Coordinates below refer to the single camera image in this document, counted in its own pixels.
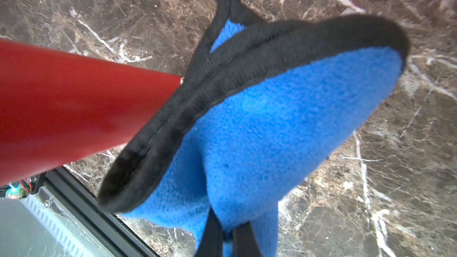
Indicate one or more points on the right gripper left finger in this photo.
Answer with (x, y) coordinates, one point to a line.
(211, 244)

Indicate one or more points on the blue cleaning cloth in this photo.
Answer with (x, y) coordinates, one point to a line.
(261, 106)

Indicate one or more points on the red thermos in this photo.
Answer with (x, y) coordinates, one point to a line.
(57, 108)

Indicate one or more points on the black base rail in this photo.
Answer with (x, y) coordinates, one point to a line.
(52, 214)

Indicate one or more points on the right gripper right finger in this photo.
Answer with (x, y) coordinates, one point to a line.
(244, 242)

